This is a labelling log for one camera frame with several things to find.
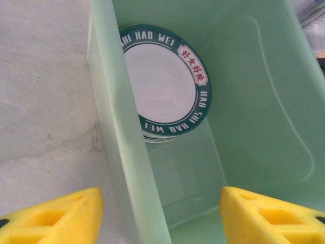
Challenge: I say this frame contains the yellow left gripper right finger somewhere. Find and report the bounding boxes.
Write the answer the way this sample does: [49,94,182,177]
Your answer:
[219,186,325,244]

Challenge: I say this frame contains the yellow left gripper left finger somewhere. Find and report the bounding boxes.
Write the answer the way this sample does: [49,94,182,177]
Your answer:
[0,187,104,244]

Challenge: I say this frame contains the pale green plastic bin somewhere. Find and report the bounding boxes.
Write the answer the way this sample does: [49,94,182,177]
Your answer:
[87,0,325,244]

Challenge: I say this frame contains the green band lettered plate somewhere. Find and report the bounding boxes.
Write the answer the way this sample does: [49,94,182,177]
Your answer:
[118,24,213,135]

